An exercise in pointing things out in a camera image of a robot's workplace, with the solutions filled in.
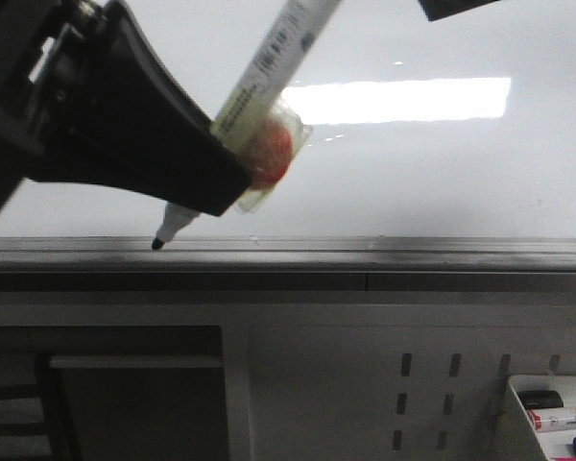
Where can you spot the red-capped white marker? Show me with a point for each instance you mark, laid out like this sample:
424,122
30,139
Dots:
553,419

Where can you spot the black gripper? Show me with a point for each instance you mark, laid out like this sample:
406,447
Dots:
110,113

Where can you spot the white plastic storage bin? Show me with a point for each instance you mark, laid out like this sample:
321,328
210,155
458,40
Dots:
516,438

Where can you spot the black marker in bin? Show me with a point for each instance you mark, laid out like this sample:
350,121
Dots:
540,399

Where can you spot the white whiteboard marker with tape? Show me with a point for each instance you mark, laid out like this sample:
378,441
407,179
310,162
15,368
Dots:
255,123

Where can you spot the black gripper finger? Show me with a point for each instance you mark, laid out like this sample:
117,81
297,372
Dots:
440,9

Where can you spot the white pegboard panel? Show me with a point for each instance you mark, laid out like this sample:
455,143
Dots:
315,387

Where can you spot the dark shelf unit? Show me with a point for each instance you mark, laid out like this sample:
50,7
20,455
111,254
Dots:
112,393

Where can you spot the grey aluminium whiteboard frame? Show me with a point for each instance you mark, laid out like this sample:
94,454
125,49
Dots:
288,264

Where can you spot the white whiteboard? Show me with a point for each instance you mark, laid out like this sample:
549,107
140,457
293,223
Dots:
463,127

